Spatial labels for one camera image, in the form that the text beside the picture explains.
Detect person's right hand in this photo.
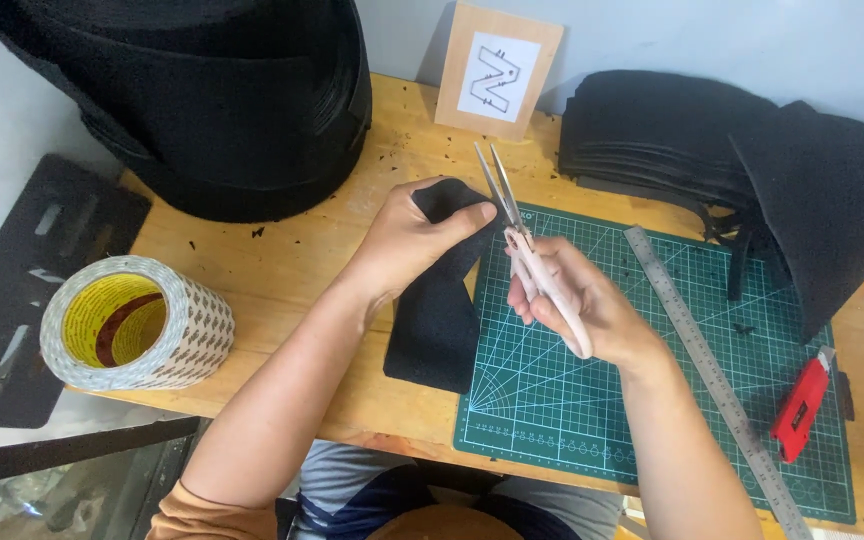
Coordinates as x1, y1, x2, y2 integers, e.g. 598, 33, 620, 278
505, 237, 667, 369

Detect stack of black foam sheets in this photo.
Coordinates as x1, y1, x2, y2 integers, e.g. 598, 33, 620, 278
556, 69, 864, 346

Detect black perforated metal plate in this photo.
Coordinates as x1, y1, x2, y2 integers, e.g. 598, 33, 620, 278
0, 153, 153, 430

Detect person's left hand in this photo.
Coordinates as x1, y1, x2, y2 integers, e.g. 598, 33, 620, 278
347, 175, 499, 302

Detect pink handled scissors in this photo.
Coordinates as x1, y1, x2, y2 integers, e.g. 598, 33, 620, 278
473, 141, 595, 361

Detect red utility knife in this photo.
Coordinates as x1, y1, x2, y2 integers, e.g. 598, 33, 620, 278
768, 346, 838, 465

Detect wooden board with paper template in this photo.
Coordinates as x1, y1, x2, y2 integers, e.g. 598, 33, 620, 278
433, 1, 565, 144

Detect black foam strip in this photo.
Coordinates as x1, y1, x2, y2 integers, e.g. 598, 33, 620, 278
835, 370, 856, 423

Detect large black foam roll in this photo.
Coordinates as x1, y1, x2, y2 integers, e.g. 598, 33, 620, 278
0, 0, 374, 225

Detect green cutting mat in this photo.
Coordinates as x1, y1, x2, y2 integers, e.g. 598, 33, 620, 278
452, 201, 858, 526

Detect double sided tape roll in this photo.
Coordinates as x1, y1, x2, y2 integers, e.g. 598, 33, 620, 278
39, 255, 237, 393

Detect black foam piece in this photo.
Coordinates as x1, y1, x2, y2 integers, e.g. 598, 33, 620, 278
382, 177, 502, 396

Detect person's clothing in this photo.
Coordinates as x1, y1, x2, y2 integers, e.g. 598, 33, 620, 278
145, 438, 628, 540

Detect steel ruler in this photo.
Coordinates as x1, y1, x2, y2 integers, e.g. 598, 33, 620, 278
622, 225, 816, 540

